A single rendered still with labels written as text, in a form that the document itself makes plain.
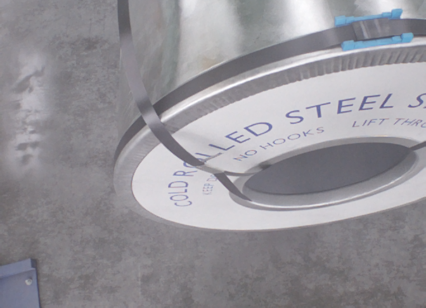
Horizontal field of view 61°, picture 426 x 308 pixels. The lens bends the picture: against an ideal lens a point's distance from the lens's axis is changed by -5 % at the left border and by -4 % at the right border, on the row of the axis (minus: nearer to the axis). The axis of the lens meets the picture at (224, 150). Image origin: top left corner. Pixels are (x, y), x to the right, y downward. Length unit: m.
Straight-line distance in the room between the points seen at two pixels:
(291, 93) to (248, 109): 0.08
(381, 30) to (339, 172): 0.84
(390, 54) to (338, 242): 1.36
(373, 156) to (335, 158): 0.14
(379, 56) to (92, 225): 1.69
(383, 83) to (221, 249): 1.33
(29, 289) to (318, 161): 1.50
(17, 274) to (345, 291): 1.59
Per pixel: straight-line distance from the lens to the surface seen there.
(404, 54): 0.65
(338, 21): 0.62
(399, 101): 0.78
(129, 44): 0.75
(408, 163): 1.22
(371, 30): 0.62
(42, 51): 2.78
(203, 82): 0.65
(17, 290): 2.16
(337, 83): 0.66
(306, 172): 1.40
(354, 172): 1.38
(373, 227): 1.95
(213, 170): 0.78
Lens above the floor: 1.82
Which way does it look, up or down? 65 degrees down
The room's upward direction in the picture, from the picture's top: 11 degrees counter-clockwise
